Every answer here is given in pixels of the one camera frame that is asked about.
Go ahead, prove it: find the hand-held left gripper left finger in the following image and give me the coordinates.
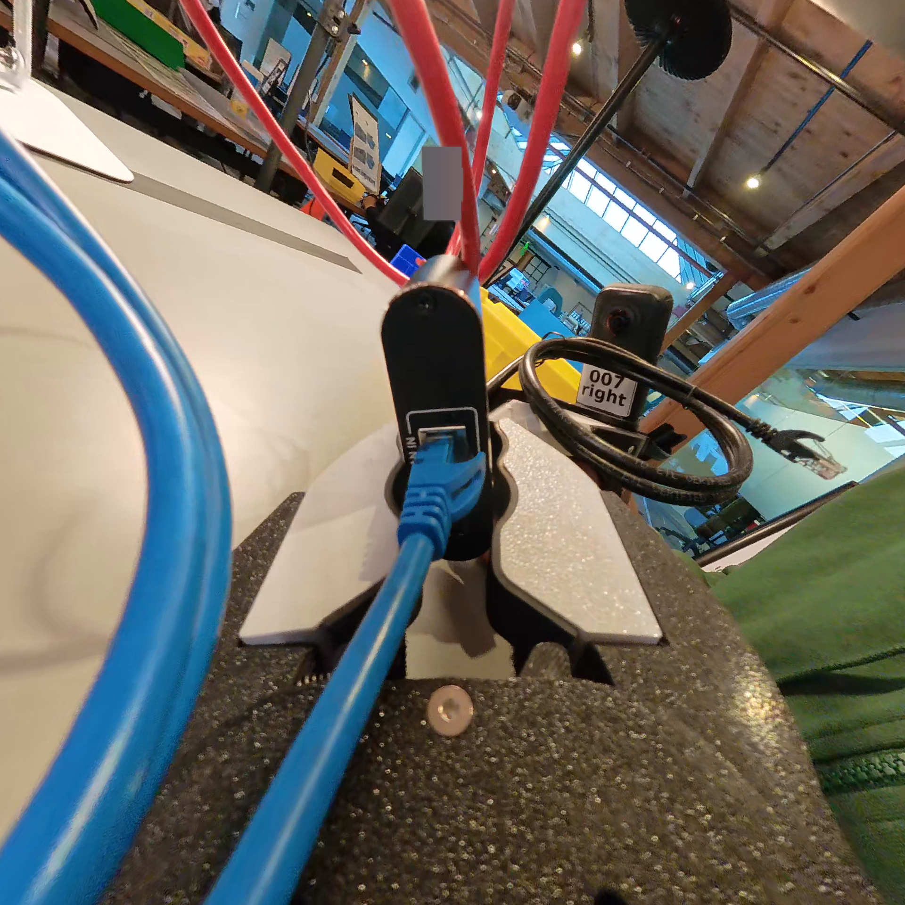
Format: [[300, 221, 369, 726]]
[[239, 430, 405, 648]]

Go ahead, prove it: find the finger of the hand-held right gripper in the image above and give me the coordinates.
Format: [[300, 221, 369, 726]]
[[498, 400, 561, 435]]

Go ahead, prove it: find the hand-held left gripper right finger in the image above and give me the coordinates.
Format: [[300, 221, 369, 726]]
[[486, 417, 666, 678]]

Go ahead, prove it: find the yellow storage bin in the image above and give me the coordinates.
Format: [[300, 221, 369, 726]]
[[481, 283, 602, 418]]

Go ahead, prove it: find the black ethernet port adapter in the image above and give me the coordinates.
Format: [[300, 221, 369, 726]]
[[380, 256, 496, 563]]

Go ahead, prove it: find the blue ethernet cable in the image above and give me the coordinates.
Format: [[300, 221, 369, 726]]
[[0, 127, 489, 905]]

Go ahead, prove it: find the black ethernet cable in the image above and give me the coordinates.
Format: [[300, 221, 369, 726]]
[[484, 338, 849, 506]]

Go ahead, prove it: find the red ethernet cable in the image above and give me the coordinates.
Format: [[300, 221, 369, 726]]
[[180, 0, 591, 287]]

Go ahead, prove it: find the black computer monitor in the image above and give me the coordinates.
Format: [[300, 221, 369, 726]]
[[375, 166, 461, 259]]

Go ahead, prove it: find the person's green hoodie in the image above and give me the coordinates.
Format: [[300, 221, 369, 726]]
[[696, 463, 905, 905]]

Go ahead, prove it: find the black round fan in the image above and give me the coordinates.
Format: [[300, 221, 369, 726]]
[[519, 0, 734, 227]]

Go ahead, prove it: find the yellow box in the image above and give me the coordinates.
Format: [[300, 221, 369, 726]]
[[311, 148, 369, 202]]

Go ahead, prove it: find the standing poster banner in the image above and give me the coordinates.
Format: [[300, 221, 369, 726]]
[[350, 95, 383, 192]]

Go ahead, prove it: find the grey metal column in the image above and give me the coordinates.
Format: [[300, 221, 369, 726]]
[[255, 0, 363, 192]]

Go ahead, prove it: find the green flat box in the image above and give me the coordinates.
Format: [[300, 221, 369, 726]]
[[92, 0, 188, 72]]

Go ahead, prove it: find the silver ventilation duct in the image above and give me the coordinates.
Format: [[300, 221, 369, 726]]
[[728, 272, 796, 329]]

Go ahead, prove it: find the wooden support post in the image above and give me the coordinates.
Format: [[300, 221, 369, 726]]
[[636, 187, 905, 443]]

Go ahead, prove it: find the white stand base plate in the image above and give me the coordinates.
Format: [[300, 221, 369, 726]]
[[0, 78, 135, 185]]

